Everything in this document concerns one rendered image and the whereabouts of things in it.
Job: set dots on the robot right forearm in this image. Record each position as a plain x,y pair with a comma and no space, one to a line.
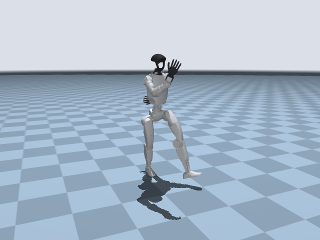
162,87

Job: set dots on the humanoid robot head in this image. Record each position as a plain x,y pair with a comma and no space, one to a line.
158,58

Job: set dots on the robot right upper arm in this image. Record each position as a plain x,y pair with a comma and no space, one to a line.
150,86

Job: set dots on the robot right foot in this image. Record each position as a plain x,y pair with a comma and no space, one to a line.
150,172

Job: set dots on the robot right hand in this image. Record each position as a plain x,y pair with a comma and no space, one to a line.
173,69

